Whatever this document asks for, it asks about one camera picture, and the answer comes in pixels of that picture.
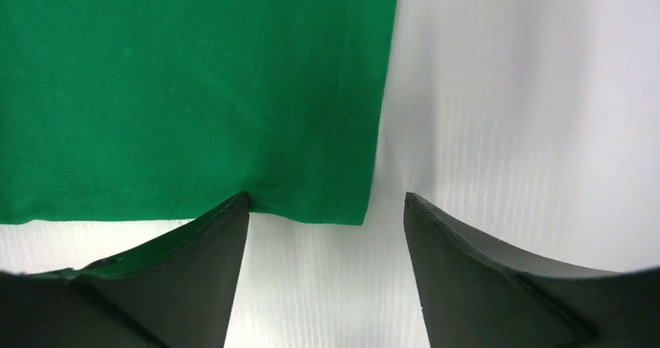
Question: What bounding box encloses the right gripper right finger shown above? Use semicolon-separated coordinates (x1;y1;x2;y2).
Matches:
404;193;659;347

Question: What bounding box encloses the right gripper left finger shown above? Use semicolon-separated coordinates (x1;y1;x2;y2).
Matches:
1;193;250;347

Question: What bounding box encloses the green t-shirt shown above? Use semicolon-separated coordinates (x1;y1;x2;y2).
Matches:
0;0;399;279

